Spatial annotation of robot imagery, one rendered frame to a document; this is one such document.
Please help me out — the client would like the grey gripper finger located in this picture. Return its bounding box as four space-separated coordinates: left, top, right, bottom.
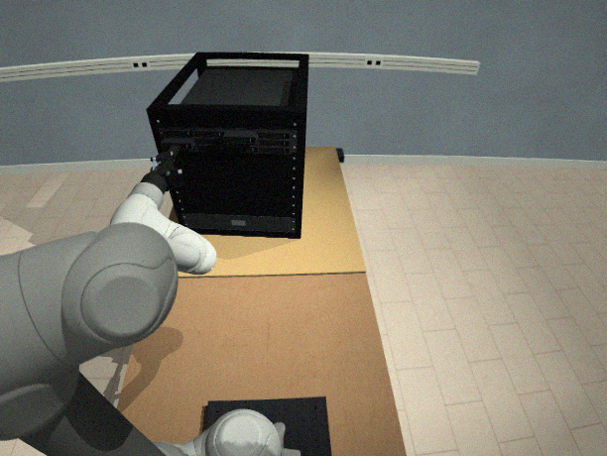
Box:
165 149 180 191
151 145 180 176

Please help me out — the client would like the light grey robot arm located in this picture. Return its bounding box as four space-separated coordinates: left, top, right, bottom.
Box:
0 182 301 456

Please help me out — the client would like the black server rack frame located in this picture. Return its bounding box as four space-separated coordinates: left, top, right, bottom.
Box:
146 53 309 239

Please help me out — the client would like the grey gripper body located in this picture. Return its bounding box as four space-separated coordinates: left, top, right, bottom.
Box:
140 167 168 195

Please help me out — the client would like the tan flat board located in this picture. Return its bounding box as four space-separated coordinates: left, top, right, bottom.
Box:
178 147 366 279

